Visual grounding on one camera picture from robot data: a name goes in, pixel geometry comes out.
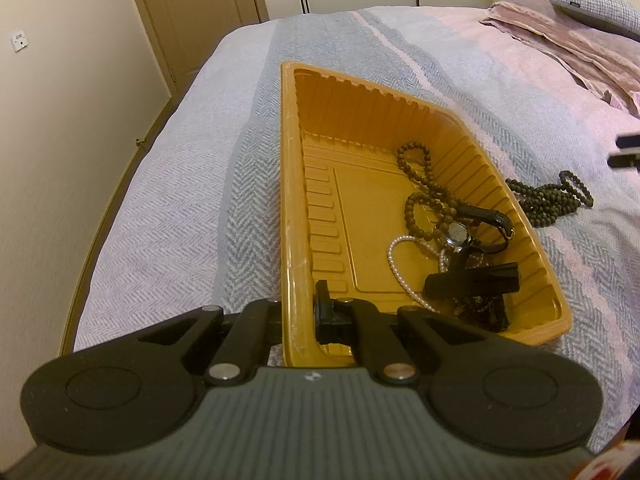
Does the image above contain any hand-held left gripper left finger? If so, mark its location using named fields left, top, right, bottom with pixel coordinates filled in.
left=135, top=299, right=283, bottom=387

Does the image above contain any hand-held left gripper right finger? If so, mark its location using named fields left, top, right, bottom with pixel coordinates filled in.
left=313, top=280, right=506, bottom=387

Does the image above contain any yellow plastic tray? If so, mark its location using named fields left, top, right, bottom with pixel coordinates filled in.
left=279, top=61, right=574, bottom=367

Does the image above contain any black strap wristwatch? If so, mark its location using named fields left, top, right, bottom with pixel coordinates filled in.
left=440, top=203, right=516, bottom=256

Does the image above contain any black hair clip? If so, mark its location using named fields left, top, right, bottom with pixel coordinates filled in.
left=423, top=262, right=521, bottom=307

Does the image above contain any white pearl necklace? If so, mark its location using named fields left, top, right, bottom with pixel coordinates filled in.
left=386, top=233, right=452, bottom=314

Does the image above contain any dark bead necklace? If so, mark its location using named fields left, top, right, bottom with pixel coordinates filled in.
left=504, top=169, right=596, bottom=229

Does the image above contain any brown wooden door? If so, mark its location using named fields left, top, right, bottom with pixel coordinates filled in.
left=117, top=0, right=271, bottom=102

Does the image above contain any pink blanket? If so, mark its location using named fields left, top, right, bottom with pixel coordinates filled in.
left=479, top=0, right=640, bottom=117

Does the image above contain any brown bead necklace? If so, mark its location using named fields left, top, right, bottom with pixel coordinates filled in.
left=396, top=140, right=464, bottom=246

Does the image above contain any grey pink striped bedspread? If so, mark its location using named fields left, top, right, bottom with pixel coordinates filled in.
left=73, top=5, right=640, bottom=454

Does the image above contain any black bracelet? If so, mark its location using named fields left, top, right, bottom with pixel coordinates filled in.
left=452, top=295, right=514, bottom=334

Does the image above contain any grey checked pillow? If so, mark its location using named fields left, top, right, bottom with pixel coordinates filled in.
left=542, top=0, right=640, bottom=41

